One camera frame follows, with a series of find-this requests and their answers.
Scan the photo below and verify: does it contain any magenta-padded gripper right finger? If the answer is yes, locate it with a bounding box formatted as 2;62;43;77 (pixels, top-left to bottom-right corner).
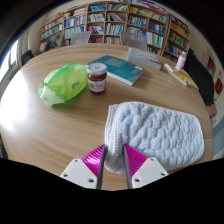
123;143;170;190

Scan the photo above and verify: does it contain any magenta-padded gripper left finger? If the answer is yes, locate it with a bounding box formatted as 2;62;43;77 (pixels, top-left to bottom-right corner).
59;143;109;191

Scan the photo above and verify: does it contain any light grey waffle towel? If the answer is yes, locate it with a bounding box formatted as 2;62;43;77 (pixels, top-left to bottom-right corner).
104;101;205;176

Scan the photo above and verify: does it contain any green plastic bag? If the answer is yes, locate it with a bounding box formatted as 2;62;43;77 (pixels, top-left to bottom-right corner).
37;62;89;107

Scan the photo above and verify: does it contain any red jam jar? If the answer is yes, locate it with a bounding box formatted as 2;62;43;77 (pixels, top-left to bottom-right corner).
86;62;108;96

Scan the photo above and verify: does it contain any teal book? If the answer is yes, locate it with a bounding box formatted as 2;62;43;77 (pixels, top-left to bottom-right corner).
87;54;146;87

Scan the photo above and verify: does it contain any black cloth cover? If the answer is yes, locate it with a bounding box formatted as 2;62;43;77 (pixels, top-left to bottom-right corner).
183;48;216;108

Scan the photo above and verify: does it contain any grey book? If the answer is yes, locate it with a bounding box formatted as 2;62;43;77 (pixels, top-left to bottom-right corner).
126;47;163;71

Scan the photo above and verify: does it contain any white bottle with red label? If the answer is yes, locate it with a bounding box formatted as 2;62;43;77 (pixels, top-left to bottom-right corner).
174;50;188;73

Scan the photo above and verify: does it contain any black office chair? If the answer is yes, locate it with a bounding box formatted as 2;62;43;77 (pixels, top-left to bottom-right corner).
20;49;35;66

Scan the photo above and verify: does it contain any grey mesh chair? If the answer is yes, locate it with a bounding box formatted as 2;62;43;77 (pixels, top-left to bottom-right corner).
119;31;149;51
69;31;92;46

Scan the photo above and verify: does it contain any wooden bookshelf with books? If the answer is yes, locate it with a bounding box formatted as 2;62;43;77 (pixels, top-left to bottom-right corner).
38;1;192;64

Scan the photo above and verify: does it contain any red wall hanging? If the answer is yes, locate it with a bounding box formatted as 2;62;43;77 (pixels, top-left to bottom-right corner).
214;77;224;96

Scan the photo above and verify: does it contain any small wall shelf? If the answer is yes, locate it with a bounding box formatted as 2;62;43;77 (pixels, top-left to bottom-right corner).
205;55;217;79

